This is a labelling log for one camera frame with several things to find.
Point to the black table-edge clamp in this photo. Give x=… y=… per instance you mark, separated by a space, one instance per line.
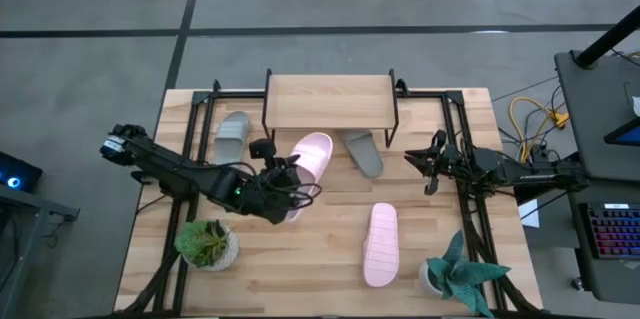
x=140 y=177

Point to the black desk caster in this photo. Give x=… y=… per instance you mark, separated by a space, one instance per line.
x=577 y=284

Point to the black aluminium table frame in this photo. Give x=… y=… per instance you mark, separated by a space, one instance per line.
x=235 y=94

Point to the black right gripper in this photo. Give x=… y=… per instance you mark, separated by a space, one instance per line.
x=455 y=164

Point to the black screen with blue display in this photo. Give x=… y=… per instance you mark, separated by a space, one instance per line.
x=627 y=134

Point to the green succulent in white pot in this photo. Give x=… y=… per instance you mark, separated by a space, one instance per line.
x=205 y=244

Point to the wooden shelf with black frame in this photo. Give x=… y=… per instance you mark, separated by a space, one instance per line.
x=330 y=101

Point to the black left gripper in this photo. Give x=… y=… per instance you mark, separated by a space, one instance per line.
x=270 y=194

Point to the pink rubber slide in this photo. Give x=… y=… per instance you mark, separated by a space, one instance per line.
x=381 y=244
x=315 y=151

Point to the black pole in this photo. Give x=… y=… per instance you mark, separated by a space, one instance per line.
x=605 y=39

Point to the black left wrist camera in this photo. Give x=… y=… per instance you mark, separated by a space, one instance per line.
x=262 y=149

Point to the backlit rainbow keyboard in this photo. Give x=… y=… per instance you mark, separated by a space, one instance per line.
x=615 y=231

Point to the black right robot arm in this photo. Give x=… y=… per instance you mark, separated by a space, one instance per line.
x=530 y=171

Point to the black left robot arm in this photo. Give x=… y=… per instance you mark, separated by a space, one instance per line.
x=170 y=166

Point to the dark gray keyboard desk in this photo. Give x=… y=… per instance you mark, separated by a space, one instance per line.
x=580 y=259

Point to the small white paper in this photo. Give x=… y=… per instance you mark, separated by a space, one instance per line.
x=636 y=105

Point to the black box with blue light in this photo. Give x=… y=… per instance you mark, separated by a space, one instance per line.
x=17 y=171

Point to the gray rubber slide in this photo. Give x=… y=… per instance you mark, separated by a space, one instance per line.
x=232 y=134
x=367 y=156

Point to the gray metal side table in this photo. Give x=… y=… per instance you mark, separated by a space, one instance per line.
x=30 y=209

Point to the white paper sheet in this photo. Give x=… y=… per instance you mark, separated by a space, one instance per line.
x=530 y=215

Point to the teal leafy plant in pot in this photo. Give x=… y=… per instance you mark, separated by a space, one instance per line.
x=460 y=274

